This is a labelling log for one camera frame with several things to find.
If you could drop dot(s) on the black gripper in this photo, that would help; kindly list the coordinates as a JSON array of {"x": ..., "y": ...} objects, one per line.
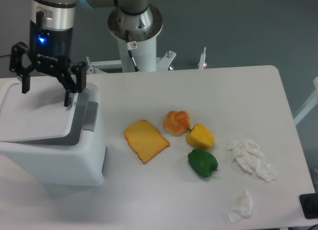
[{"x": 50, "y": 52}]

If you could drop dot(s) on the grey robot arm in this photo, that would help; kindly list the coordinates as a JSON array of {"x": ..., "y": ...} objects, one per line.
[{"x": 60, "y": 14}]

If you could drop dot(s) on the white frame leg right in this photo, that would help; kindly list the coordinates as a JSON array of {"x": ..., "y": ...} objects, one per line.
[{"x": 308, "y": 105}]

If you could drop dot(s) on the white trash can body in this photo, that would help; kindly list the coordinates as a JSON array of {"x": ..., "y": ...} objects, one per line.
[{"x": 81, "y": 164}]

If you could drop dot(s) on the small crumpled white tissue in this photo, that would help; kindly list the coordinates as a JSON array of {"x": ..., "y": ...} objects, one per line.
[{"x": 242, "y": 207}]

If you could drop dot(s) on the green bell pepper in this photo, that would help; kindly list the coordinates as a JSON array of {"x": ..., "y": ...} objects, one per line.
[{"x": 202, "y": 162}]

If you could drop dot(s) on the white trash can lid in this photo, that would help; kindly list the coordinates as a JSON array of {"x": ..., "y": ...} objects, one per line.
[{"x": 39, "y": 116}]

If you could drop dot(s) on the toast slice toy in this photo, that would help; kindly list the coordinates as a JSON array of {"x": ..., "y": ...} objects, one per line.
[{"x": 145, "y": 140}]

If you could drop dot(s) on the yellow bell pepper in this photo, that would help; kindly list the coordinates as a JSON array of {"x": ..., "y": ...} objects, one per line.
[{"x": 200, "y": 137}]

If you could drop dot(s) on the white levelling foot post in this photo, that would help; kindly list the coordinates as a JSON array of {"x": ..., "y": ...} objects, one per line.
[{"x": 202, "y": 62}]

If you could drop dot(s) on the orange knotted bread roll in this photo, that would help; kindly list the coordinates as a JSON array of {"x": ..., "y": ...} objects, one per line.
[{"x": 177, "y": 123}]

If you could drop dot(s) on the black device at edge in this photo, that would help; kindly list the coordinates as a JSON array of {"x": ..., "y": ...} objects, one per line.
[{"x": 309, "y": 204}]

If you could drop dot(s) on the large crumpled white tissue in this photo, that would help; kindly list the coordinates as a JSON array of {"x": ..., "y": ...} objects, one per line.
[{"x": 248, "y": 155}]

